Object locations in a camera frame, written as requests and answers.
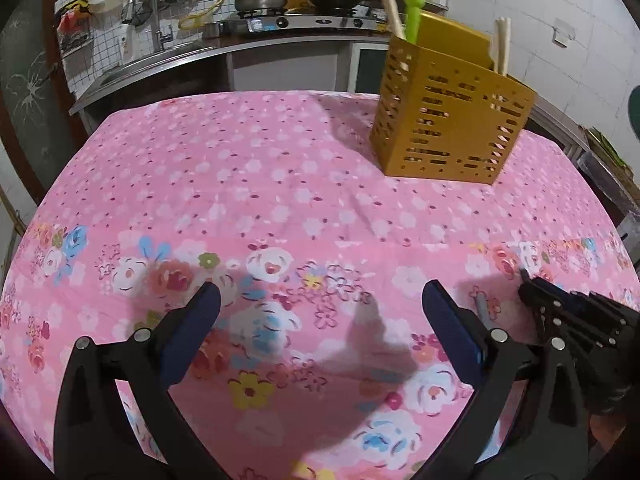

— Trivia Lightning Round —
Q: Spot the grey handled utensil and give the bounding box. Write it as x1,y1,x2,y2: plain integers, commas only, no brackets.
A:
474,292,494,330

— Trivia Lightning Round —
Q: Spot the wooden chopstick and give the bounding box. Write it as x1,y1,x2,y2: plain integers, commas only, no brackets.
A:
384,0,406,39
500,18,511,76
492,18,504,74
382,0,405,39

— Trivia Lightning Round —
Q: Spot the green handled utensil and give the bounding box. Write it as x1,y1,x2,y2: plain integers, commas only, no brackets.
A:
405,0,426,44

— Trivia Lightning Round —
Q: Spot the kitchen counter with cabinets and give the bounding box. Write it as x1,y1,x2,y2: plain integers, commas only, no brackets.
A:
68,32,390,132

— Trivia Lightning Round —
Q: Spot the green round board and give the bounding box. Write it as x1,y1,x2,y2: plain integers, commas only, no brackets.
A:
627,86,640,139

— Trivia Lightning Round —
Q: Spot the pink floral tablecloth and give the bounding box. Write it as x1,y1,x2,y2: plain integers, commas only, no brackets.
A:
1,92,639,479

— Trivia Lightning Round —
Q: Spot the yellow plastic utensil holder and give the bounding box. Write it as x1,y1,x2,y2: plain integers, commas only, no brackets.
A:
370,12,537,184

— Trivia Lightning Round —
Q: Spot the dark wooden door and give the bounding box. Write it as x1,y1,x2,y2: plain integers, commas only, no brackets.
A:
1,0,88,203

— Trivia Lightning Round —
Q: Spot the steel sink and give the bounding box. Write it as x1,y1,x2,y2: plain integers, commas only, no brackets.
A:
89,41,207,91

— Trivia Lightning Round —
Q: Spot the steel gas stove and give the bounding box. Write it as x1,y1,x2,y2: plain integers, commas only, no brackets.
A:
222,13,387,35

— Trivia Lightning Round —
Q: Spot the steel faucet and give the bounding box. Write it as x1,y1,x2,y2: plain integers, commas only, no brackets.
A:
120,0,174,53

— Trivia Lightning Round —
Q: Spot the black wok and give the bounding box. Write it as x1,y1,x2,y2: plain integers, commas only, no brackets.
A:
308,0,362,15

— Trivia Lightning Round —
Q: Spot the white wall socket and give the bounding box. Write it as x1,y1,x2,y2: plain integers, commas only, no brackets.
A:
552,18,576,49

